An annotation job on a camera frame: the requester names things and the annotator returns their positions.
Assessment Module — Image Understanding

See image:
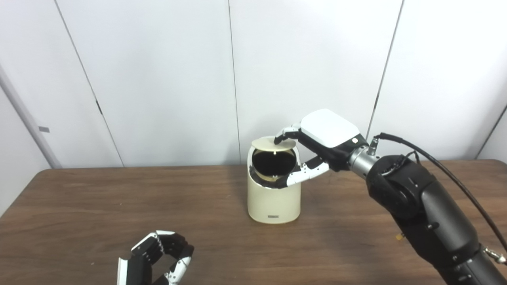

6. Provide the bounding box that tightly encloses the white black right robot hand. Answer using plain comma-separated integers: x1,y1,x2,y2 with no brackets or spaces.
273,109,371,189

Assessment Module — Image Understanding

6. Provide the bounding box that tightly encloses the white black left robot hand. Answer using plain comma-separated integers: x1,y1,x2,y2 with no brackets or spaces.
117,230,195,285

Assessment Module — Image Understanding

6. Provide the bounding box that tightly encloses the cream round bin lid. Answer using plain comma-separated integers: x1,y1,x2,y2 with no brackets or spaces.
252,137,297,153

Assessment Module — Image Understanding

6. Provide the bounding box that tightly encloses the black bin liner bag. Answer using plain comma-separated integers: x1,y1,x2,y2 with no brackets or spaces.
249,150,299,190

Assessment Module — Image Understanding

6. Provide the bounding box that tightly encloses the cream-colored bin body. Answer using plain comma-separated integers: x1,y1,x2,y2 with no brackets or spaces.
247,139,301,224

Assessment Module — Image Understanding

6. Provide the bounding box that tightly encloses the gray corner post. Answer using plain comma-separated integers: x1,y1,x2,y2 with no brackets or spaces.
0,65,62,169

